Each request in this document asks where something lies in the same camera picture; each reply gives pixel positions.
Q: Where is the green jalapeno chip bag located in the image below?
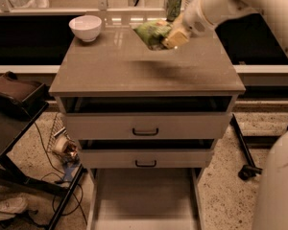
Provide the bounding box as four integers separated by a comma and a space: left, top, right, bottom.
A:
133, 19, 172, 51

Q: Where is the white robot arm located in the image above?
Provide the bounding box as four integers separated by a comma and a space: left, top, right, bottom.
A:
162, 0, 288, 230

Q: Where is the white ceramic bowl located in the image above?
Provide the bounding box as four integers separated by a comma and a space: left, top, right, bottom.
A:
69, 15, 102, 42

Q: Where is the brown leather bag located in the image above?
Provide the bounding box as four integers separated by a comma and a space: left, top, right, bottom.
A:
0, 71, 45, 120

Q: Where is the green soda can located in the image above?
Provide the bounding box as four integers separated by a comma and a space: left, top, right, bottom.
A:
166, 0, 182, 21

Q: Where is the grey drawer cabinet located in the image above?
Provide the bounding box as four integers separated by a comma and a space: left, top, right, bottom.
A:
50, 12, 245, 230

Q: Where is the upper grey drawer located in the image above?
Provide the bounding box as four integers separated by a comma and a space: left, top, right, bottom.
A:
59, 96, 236, 141

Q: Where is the black office chair base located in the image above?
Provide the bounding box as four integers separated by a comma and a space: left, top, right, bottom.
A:
230, 115, 281, 181

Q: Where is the white tape roll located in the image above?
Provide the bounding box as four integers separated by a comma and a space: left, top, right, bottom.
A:
53, 136, 69, 153

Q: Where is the white sneaker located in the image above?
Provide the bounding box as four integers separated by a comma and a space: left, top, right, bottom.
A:
0, 197, 28, 221

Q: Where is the black floor cable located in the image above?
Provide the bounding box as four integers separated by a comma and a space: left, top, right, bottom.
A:
23, 108, 88, 225

